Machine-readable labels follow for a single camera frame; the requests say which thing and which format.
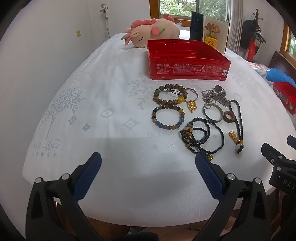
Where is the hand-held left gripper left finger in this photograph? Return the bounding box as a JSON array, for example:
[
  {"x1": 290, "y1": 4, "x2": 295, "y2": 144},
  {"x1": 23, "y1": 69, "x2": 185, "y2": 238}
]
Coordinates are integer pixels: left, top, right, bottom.
[{"x1": 25, "y1": 152, "x2": 109, "y2": 241}]

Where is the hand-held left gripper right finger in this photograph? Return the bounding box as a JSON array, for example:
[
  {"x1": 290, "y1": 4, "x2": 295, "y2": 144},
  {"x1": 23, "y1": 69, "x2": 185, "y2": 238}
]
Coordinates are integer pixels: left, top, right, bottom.
[{"x1": 194, "y1": 152, "x2": 270, "y2": 241}]

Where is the black bead necklace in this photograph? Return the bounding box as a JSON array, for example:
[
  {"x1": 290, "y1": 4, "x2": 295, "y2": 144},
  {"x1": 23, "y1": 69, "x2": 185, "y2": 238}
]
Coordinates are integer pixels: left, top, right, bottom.
[{"x1": 180, "y1": 117, "x2": 225, "y2": 161}]

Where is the silver bangle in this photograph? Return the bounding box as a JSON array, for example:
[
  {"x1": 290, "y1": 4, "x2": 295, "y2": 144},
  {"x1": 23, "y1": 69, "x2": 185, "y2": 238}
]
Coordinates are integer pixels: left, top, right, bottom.
[{"x1": 203, "y1": 103, "x2": 224, "y2": 121}]

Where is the red tin box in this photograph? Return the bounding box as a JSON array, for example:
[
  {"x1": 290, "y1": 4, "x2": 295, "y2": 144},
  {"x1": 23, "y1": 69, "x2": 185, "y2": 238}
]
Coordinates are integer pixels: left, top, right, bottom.
[{"x1": 147, "y1": 39, "x2": 232, "y2": 81}]

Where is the white patterned mattress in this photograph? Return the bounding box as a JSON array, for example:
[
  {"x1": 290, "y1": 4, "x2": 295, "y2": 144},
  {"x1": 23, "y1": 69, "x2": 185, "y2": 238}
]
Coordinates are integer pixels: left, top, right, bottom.
[{"x1": 22, "y1": 29, "x2": 296, "y2": 226}]

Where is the red printed box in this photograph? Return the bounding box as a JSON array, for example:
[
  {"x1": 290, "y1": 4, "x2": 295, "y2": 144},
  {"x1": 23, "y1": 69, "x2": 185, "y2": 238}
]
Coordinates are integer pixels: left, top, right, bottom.
[{"x1": 273, "y1": 82, "x2": 296, "y2": 115}]

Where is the blue cloth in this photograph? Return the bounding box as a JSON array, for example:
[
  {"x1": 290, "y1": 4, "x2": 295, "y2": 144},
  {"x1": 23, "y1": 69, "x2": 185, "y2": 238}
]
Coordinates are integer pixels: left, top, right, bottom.
[{"x1": 266, "y1": 68, "x2": 296, "y2": 87}]

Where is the thin bangle with gold pendant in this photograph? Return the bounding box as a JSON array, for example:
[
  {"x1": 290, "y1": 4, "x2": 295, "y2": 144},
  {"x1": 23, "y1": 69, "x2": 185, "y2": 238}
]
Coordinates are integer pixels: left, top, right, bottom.
[{"x1": 178, "y1": 88, "x2": 200, "y2": 113}]

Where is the silver metal watch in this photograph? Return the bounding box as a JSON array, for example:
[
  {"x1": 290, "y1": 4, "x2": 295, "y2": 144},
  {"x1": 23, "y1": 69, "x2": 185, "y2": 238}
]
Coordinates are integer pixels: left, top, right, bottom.
[{"x1": 213, "y1": 85, "x2": 234, "y2": 107}]

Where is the dark wooden headboard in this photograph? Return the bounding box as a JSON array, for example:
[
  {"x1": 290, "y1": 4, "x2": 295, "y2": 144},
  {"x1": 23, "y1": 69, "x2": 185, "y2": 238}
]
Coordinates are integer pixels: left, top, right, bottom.
[{"x1": 268, "y1": 51, "x2": 296, "y2": 80}]

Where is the pink cloth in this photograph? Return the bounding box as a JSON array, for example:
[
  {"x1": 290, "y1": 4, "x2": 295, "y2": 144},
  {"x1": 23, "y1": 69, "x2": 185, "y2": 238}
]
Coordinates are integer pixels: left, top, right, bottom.
[{"x1": 246, "y1": 61, "x2": 270, "y2": 71}]

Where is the red fire extinguisher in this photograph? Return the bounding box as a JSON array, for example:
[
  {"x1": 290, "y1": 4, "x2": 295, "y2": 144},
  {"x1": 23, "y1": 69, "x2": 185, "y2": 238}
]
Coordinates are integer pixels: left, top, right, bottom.
[{"x1": 245, "y1": 38, "x2": 258, "y2": 61}]

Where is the small wooden framed window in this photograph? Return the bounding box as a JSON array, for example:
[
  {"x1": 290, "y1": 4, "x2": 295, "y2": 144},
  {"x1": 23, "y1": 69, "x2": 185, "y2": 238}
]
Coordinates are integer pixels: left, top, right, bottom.
[{"x1": 279, "y1": 19, "x2": 296, "y2": 58}]

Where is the dark hanging garment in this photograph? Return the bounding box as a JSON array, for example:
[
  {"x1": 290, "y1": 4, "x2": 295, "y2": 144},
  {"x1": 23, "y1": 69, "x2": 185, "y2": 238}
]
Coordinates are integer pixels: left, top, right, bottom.
[{"x1": 240, "y1": 20, "x2": 263, "y2": 50}]

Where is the gold mouse paper ornament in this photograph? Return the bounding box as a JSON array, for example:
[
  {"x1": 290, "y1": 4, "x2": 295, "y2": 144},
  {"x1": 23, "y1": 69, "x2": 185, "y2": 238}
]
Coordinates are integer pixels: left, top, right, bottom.
[{"x1": 203, "y1": 23, "x2": 220, "y2": 49}]

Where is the wooden coat rack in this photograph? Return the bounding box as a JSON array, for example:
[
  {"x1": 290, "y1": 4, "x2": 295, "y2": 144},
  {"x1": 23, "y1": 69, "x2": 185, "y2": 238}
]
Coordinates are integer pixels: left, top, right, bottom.
[{"x1": 253, "y1": 9, "x2": 264, "y2": 32}]

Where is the white curtain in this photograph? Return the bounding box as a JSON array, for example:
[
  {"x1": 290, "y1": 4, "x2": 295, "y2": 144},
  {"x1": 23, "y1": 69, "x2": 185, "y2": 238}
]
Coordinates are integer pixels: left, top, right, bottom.
[{"x1": 225, "y1": 0, "x2": 243, "y2": 52}]

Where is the open book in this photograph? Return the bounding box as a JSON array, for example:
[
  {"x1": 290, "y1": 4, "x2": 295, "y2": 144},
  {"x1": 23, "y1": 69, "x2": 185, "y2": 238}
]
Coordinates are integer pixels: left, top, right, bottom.
[{"x1": 190, "y1": 11, "x2": 230, "y2": 54}]

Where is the pink plush toy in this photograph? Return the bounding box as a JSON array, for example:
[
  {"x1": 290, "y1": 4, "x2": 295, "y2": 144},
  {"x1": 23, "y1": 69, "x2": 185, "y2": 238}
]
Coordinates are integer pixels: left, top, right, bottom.
[{"x1": 121, "y1": 13, "x2": 181, "y2": 49}]

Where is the black cord with gold pendant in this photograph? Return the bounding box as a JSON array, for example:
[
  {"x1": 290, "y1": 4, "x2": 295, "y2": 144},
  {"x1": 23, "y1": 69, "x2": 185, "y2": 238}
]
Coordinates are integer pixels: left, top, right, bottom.
[{"x1": 228, "y1": 99, "x2": 245, "y2": 155}]

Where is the silver ball chain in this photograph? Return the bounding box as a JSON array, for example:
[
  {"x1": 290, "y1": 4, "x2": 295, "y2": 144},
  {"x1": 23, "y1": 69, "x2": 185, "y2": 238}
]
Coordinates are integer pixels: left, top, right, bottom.
[{"x1": 201, "y1": 89, "x2": 218, "y2": 105}]

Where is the multicoloured bead bracelet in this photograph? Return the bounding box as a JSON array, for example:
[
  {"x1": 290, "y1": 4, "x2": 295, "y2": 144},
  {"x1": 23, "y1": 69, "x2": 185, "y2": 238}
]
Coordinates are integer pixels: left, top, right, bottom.
[{"x1": 151, "y1": 105, "x2": 185, "y2": 130}]

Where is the brown bead bracelet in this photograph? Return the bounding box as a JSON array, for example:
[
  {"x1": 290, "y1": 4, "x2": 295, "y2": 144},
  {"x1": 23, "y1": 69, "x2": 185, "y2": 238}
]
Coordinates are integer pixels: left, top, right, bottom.
[{"x1": 153, "y1": 85, "x2": 188, "y2": 106}]

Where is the metal wall hose fixture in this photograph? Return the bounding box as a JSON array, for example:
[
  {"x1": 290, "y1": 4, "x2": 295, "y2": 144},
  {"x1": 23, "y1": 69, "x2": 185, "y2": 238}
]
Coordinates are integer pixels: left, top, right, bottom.
[{"x1": 100, "y1": 4, "x2": 111, "y2": 43}]

